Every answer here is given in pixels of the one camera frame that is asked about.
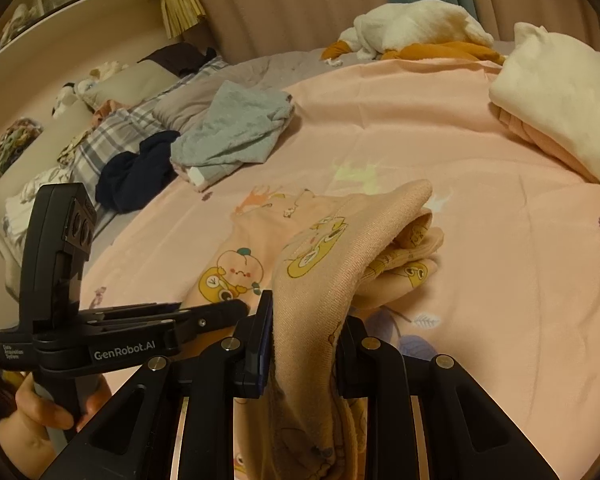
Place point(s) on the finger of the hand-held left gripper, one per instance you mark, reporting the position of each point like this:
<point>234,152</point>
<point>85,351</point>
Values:
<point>215,317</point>

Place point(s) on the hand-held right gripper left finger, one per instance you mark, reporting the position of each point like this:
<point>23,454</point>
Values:
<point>263,355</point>

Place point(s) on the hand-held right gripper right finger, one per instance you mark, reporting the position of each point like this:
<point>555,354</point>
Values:
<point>351,355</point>

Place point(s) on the peach cartoon print shirt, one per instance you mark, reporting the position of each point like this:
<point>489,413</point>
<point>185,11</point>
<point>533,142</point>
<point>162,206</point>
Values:
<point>310,280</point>

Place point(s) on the person's left hand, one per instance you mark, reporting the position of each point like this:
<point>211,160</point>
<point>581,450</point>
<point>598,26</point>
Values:
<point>30,425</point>

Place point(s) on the white printed cloth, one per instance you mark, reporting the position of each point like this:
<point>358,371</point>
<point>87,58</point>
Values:
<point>35,195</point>

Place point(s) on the floral patterned cloth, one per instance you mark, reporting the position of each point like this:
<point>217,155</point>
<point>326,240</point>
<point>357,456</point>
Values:
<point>15,147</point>

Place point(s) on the dark navy garment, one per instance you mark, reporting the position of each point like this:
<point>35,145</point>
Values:
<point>135,175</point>

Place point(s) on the pink animal print bedsheet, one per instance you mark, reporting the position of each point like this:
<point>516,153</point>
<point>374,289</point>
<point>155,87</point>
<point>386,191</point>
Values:
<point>480,235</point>

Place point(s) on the grey garment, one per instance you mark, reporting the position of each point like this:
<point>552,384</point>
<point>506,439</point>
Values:
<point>230,125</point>

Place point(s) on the beige pillow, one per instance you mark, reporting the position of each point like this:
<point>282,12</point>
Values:
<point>130,82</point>

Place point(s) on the grey quilt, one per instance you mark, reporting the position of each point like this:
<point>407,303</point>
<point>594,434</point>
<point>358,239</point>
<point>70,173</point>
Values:
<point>190,100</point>

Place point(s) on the dark brown pillow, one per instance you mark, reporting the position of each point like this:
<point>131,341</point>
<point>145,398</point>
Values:
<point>175,57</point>

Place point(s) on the pink folded garment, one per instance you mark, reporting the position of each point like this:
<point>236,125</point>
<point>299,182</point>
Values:
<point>535,145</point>

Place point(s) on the yellow fringed curtain tassel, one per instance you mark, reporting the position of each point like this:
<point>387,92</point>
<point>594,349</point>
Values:
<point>180,5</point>

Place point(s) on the pink curtain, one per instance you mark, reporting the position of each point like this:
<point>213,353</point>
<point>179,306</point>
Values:
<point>290,5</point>

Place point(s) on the white folded garment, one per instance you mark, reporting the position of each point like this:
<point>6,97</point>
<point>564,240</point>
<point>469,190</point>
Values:
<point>555,90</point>

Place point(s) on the white goose plush toy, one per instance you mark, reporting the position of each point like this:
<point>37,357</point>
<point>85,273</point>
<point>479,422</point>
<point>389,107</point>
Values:
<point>410,25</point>

